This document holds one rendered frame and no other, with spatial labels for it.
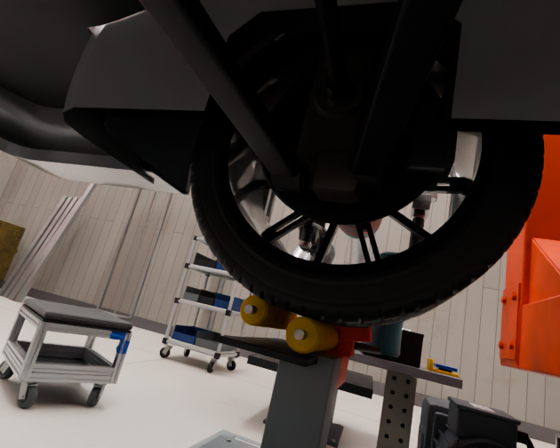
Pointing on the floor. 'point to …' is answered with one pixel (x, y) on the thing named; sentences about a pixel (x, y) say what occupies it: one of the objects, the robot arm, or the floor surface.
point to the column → (396, 411)
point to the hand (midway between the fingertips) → (308, 222)
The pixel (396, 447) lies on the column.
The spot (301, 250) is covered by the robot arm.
